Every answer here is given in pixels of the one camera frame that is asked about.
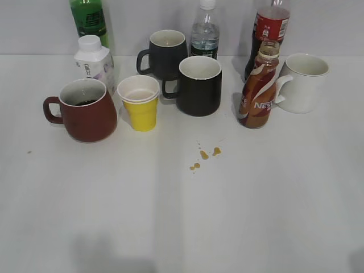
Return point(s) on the brown Nescafe coffee bottle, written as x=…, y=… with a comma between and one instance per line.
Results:
x=259, y=91

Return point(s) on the dark red ceramic mug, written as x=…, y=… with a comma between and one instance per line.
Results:
x=85, y=108

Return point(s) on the yellow paper cup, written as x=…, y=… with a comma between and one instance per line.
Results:
x=140, y=95

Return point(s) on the black straight mug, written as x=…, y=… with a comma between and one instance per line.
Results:
x=197, y=88

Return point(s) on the dark grey rounded mug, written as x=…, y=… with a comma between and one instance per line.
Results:
x=167, y=48

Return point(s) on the clear water bottle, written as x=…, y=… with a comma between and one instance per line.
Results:
x=205, y=33

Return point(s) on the white ceramic mug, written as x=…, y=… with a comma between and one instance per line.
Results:
x=300, y=83

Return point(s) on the cola bottle red label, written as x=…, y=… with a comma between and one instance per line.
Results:
x=270, y=23

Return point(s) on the green soda bottle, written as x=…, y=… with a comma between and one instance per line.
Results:
x=89, y=19

